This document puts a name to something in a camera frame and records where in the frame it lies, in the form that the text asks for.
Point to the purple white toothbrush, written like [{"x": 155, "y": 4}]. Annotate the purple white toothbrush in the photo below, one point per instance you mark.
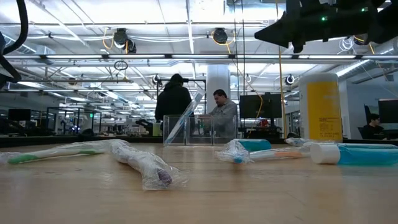
[
  {"x": 146, "y": 166},
  {"x": 297, "y": 142}
]

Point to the small teal toothpaste tube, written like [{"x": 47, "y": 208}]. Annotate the small teal toothpaste tube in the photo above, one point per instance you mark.
[
  {"x": 258, "y": 145},
  {"x": 357, "y": 155}
]

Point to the orange white toothbrush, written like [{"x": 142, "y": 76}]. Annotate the orange white toothbrush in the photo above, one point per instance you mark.
[{"x": 280, "y": 154}]

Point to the blue white toothbrush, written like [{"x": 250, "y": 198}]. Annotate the blue white toothbrush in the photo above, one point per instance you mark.
[
  {"x": 233, "y": 152},
  {"x": 185, "y": 116}
]

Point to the green white toothbrush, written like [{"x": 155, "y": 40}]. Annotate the green white toothbrush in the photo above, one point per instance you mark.
[{"x": 62, "y": 152}]

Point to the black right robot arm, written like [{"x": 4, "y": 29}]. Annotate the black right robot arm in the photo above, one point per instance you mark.
[{"x": 385, "y": 25}]

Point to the yellow wipes canister white lid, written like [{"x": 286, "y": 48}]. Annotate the yellow wipes canister white lid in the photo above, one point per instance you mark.
[{"x": 320, "y": 109}]

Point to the black computer monitor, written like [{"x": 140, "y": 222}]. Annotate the black computer monitor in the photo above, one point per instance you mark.
[
  {"x": 388, "y": 110},
  {"x": 19, "y": 114},
  {"x": 259, "y": 105}
]

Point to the white round pillar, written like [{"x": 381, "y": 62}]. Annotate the white round pillar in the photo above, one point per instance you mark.
[{"x": 217, "y": 77}]

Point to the person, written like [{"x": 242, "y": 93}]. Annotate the person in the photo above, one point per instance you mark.
[
  {"x": 371, "y": 129},
  {"x": 224, "y": 109},
  {"x": 172, "y": 99}
]

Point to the clear acrylic organizer box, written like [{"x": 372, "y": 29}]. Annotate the clear acrylic organizer box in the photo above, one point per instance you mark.
[{"x": 222, "y": 130}]

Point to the pale green container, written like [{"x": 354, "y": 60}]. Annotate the pale green container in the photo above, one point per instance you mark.
[{"x": 156, "y": 130}]

